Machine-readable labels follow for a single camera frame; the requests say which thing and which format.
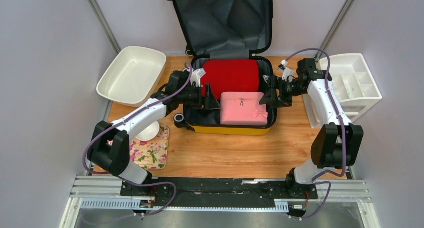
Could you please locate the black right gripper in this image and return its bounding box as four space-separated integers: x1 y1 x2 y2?
259 75 307 108

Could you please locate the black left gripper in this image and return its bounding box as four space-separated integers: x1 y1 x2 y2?
178 84 222 110

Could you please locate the pink jewelry box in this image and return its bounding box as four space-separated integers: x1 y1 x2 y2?
220 92 268 126

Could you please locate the red garment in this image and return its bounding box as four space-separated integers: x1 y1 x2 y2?
200 59 260 100

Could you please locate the yellow cartoon hard-shell suitcase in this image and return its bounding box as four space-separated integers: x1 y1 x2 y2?
162 0 278 136

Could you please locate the white rectangular basin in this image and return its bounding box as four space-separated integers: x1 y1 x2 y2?
96 46 167 107

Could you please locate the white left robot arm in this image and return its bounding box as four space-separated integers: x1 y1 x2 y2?
83 68 220 196

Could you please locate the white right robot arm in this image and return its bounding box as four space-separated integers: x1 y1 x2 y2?
260 58 364 198

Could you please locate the white small bowl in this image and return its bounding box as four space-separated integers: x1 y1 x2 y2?
135 121 160 141

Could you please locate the floral tray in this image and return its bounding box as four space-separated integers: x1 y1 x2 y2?
129 125 170 170

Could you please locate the white drawer organizer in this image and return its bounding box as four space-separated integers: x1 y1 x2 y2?
303 53 383 130

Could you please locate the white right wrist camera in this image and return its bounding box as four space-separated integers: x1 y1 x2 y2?
278 59 295 82

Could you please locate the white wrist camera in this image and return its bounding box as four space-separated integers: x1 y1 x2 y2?
278 59 295 82
190 68 206 87

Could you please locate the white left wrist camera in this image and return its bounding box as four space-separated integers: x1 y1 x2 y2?
190 68 206 87

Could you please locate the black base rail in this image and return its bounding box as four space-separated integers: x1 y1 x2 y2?
120 177 318 208

